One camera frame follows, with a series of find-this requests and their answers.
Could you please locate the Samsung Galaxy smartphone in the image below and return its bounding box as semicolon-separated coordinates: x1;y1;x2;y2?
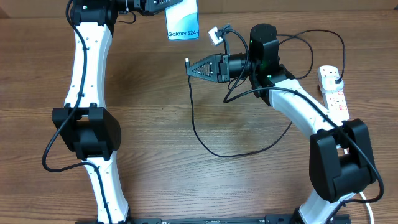
165;0;200;41

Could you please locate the black USB charging cable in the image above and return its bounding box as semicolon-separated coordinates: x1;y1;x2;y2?
185;29;346;159

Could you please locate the white power strip cord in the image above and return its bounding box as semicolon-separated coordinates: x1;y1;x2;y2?
343;148;375;224

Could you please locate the white charger plug adapter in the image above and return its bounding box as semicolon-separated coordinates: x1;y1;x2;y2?
320;77;344;93

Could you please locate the white power strip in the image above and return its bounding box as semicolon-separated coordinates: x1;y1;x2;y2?
317;65;350;121

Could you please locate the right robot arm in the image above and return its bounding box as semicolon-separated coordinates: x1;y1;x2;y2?
185;24;382;223

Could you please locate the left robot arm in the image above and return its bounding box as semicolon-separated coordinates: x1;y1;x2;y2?
42;0;180;223

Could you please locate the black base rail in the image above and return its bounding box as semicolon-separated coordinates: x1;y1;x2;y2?
74;213;352;224

